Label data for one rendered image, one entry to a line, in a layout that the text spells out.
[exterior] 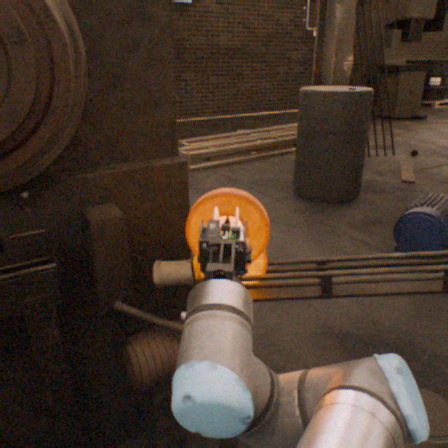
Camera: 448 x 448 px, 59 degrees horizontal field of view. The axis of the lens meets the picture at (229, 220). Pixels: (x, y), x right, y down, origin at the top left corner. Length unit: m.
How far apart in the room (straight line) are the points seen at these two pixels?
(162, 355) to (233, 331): 0.46
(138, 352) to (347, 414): 0.59
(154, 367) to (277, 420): 0.46
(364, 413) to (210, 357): 0.16
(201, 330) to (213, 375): 0.06
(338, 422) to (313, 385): 0.11
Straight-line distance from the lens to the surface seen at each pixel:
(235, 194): 0.69
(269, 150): 4.85
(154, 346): 0.93
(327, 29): 5.00
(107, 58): 1.00
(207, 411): 0.46
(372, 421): 0.42
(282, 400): 0.52
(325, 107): 3.17
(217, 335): 0.47
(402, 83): 8.26
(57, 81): 0.81
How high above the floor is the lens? 1.12
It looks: 23 degrees down
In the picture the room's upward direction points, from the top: straight up
